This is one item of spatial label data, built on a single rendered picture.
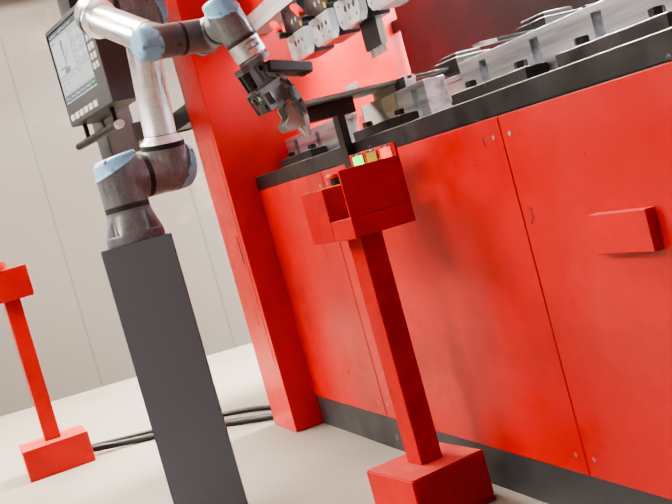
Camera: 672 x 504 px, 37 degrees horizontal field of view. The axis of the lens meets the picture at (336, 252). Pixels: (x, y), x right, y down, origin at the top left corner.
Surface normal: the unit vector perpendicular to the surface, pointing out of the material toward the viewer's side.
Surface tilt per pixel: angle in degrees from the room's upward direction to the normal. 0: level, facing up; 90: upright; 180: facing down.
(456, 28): 90
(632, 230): 90
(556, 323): 90
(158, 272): 90
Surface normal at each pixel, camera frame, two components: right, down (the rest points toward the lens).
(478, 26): -0.89, 0.27
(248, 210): 0.37, -0.04
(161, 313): 0.15, 0.03
